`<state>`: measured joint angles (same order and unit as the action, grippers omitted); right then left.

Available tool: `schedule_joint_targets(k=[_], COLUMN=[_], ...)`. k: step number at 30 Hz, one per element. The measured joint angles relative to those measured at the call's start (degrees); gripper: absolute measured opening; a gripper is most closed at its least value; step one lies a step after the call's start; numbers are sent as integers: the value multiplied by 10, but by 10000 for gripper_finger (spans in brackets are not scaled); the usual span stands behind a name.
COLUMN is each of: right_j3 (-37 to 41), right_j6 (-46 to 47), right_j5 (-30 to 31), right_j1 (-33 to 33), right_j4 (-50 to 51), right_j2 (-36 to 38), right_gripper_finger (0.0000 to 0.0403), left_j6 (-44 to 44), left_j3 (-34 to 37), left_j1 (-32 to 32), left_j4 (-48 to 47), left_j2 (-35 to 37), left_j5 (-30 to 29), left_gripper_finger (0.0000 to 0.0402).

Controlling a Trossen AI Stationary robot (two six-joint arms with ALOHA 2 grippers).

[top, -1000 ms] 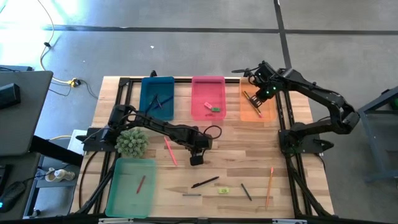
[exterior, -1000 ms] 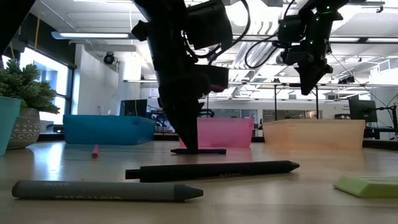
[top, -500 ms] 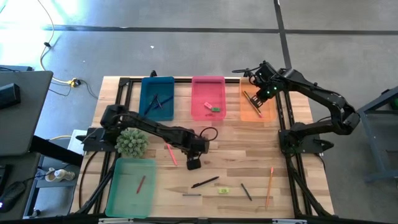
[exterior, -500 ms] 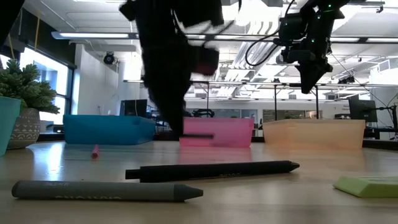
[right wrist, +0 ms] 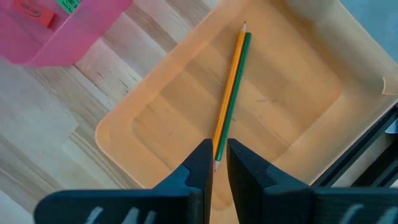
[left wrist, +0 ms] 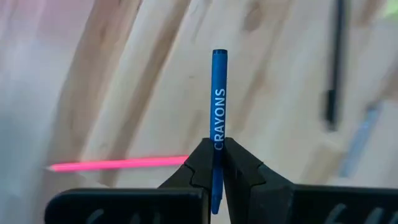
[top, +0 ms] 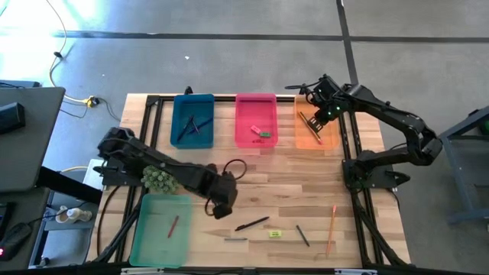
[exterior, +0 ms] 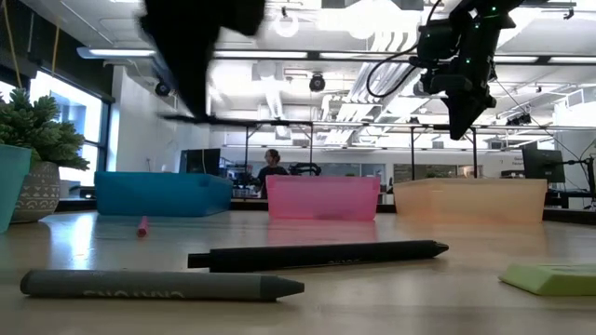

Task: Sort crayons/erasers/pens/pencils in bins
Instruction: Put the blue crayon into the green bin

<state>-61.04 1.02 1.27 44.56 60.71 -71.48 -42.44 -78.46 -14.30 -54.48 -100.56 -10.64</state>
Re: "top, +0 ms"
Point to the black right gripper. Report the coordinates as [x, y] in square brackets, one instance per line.
[328, 99]

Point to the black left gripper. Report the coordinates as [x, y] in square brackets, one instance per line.
[223, 189]

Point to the green pencil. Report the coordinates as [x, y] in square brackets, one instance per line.
[305, 118]

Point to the plain orange pencil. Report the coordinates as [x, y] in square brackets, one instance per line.
[302, 116]

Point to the grey crayon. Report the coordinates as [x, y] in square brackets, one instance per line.
[235, 239]

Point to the black pen with print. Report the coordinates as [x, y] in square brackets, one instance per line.
[252, 224]

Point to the red crayon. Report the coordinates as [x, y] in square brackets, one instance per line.
[173, 226]

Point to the green eraser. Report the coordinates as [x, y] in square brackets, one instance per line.
[265, 134]

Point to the yellow-green eraser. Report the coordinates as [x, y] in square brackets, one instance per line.
[274, 233]

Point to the red-pink eraser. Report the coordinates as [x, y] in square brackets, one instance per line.
[256, 130]

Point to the dark green crayon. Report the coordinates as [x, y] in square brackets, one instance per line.
[302, 235]

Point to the dark slim pen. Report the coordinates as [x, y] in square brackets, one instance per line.
[195, 127]

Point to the plain black pen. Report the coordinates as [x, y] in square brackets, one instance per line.
[185, 129]

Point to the orange pencil with pink eraser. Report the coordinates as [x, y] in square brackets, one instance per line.
[331, 231]

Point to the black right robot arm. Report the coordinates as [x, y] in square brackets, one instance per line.
[401, 120]

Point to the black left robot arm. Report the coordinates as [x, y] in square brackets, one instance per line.
[153, 160]

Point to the orange translucent plastic bin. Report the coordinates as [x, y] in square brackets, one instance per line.
[328, 137]

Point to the pink translucent plastic bin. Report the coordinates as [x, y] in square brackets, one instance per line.
[256, 110]

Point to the potted green succulent plant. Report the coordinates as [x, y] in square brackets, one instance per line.
[160, 183]

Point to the teal green plastic bin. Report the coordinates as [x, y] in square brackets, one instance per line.
[160, 252]

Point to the blue plastic bin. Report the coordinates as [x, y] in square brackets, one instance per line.
[183, 103]

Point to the white plastic object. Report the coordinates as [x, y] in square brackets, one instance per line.
[76, 214]

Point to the blue metal-framed table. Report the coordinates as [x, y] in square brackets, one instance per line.
[458, 179]

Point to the black desk crossbar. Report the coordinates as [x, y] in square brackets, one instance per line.
[68, 186]

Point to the yellow power plug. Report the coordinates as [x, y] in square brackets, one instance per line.
[91, 101]

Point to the grey desk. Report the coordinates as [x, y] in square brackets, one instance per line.
[30, 153]

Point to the black computer mouse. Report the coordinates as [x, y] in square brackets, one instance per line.
[15, 240]

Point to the black box device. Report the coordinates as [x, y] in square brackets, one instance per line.
[11, 118]

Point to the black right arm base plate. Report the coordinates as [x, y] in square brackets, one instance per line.
[382, 179]

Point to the black aluminium table frame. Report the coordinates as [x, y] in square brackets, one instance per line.
[224, 99]

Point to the silver frame bracket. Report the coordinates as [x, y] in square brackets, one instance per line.
[355, 272]
[141, 271]

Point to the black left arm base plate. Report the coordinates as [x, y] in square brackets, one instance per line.
[114, 177]

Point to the black arched frame clamp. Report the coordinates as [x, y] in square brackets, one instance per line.
[187, 91]

